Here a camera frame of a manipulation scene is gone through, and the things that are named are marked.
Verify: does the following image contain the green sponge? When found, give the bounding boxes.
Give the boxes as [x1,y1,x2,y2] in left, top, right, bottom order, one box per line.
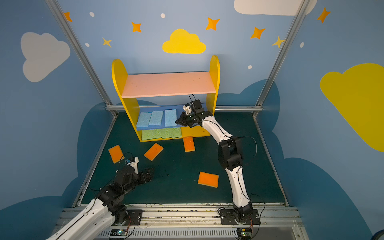
[161,129,173,139]
[170,128,182,139]
[152,129,163,140]
[141,130,152,141]

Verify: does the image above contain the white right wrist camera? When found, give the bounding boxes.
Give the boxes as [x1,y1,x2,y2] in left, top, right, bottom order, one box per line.
[183,103,193,115]

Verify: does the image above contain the aluminium frame post left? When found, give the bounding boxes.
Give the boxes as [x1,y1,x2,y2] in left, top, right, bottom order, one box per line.
[45,0,112,107]

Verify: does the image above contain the aluminium frame crossbar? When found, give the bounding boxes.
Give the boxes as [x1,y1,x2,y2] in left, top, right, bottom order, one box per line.
[105,104,264,113]

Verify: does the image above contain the left green circuit board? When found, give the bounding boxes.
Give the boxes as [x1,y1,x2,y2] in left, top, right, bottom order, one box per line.
[109,229,129,239]

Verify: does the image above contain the right green circuit board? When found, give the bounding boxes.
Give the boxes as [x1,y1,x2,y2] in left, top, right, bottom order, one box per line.
[237,228,253,240]

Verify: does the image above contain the orange sponge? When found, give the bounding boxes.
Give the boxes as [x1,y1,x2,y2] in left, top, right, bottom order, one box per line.
[144,143,164,162]
[198,172,219,188]
[108,145,125,164]
[183,136,196,153]

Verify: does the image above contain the aluminium frame post right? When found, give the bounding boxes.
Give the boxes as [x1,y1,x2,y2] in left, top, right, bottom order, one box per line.
[253,0,311,121]

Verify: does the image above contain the green circuit board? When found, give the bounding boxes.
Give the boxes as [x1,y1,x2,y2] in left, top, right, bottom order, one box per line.
[237,228,253,240]
[109,229,129,239]

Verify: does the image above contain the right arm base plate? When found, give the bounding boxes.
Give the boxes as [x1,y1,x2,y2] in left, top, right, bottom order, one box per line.
[217,208,261,226]

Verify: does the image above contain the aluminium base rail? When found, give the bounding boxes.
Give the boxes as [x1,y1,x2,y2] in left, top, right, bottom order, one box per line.
[53,203,309,240]

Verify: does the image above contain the aluminium frame post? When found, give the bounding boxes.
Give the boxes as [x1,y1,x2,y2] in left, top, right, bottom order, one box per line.
[45,0,112,107]
[253,0,311,121]

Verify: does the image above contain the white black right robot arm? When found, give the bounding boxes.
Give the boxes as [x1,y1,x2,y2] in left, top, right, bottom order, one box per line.
[176,100,254,223]

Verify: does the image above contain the blue sponge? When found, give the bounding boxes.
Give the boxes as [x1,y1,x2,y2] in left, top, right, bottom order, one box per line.
[165,109,177,127]
[149,111,164,126]
[136,112,152,128]

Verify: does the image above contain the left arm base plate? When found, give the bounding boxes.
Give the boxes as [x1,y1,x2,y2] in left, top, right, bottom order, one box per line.
[115,209,143,226]

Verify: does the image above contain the yellow wooden shelf unit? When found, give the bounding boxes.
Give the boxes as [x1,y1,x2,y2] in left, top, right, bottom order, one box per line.
[112,55,221,142]

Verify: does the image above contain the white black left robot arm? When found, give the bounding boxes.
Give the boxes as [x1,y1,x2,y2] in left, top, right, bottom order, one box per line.
[49,165,155,240]

